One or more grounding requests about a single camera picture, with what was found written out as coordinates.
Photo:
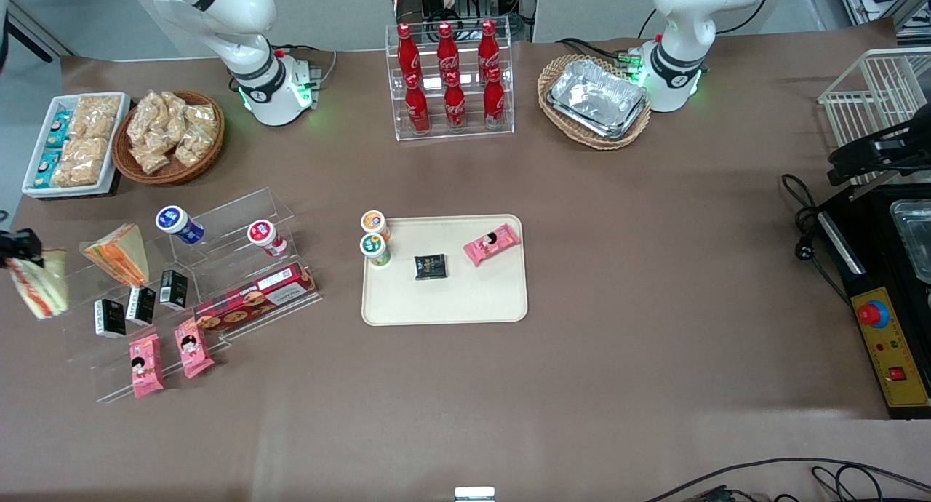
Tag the green-lidded cup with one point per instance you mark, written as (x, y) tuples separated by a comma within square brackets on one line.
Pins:
[(374, 247)]

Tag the clear bag of crackers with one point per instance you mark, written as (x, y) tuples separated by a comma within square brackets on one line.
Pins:
[(151, 158), (193, 147), (166, 108), (202, 118), (144, 131)]

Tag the red emergency stop button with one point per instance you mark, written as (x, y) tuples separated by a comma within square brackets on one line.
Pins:
[(871, 313)]

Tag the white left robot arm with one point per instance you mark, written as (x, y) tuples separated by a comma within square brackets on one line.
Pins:
[(680, 22)]

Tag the clear acrylic bottle rack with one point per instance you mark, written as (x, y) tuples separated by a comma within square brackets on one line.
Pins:
[(436, 134)]

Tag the red rocker switch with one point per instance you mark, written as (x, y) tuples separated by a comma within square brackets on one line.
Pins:
[(897, 374)]

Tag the red cola bottle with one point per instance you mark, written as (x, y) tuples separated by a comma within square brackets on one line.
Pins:
[(455, 105), (494, 102), (417, 109), (407, 54), (488, 49), (447, 52)]

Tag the red-capped white bottle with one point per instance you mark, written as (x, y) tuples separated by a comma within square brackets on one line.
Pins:
[(265, 237)]

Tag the cream plastic tray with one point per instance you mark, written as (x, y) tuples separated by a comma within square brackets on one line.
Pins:
[(480, 291)]

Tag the small white device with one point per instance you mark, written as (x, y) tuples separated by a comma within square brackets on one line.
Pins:
[(474, 495)]

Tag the clear peanut brittle pack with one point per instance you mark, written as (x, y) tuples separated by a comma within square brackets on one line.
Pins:
[(81, 161), (98, 116)]

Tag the aluminium foil container stack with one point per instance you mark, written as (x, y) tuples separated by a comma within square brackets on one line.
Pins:
[(596, 98)]

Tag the blue-capped white bottle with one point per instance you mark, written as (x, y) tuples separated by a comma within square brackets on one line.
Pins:
[(178, 224)]

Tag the white rectangular bin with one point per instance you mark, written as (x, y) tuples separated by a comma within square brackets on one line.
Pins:
[(33, 185)]

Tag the teal snack pack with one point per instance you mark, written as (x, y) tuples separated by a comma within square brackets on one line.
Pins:
[(47, 169), (58, 129)]

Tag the triangular sandwich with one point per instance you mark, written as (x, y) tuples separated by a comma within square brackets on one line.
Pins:
[(44, 287), (120, 255)]

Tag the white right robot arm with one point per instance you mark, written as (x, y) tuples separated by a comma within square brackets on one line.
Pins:
[(240, 7)]

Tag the orange-lidded cup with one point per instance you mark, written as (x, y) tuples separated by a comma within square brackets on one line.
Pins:
[(374, 222)]

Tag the red cookie box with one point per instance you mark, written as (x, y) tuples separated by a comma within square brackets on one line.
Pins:
[(254, 298)]

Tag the small black carton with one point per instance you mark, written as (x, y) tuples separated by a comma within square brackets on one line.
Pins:
[(173, 289), (140, 305), (109, 319)]

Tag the steel food container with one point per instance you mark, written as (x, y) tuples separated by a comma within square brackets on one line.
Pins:
[(916, 240)]

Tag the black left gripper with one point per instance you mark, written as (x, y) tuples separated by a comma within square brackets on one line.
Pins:
[(896, 147)]

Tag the dark metal strut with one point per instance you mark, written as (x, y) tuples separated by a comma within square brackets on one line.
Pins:
[(33, 30)]

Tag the pink snack pack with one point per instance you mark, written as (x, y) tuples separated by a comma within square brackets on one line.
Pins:
[(146, 365), (492, 244), (193, 348)]

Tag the dark brown wicker basket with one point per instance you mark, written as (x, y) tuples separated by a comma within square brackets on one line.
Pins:
[(211, 153)]

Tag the black snack packet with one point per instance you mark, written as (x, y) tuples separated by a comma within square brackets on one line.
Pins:
[(430, 267)]

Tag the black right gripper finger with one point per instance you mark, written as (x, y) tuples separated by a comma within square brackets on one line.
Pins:
[(9, 259), (22, 240)]

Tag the light wicker basket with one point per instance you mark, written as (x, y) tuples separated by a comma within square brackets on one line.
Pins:
[(574, 134)]

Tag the clear acrylic step stand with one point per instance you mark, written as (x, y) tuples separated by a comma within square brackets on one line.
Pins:
[(233, 211), (80, 342)]

